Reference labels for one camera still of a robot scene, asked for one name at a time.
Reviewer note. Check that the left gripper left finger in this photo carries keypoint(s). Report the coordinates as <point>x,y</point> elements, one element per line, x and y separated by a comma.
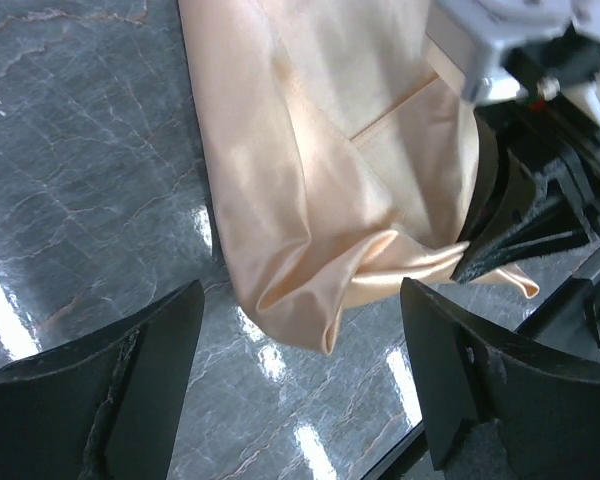
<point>104,406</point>

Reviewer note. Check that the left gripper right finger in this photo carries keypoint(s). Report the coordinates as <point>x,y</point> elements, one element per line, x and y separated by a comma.
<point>495,404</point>

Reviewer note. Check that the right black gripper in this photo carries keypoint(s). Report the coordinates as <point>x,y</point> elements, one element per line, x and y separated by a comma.
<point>537,188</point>

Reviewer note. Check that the peach satin napkin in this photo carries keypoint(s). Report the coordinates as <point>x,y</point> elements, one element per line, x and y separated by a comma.
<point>339,163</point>

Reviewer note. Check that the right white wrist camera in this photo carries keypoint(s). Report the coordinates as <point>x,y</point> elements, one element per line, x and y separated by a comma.
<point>495,51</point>

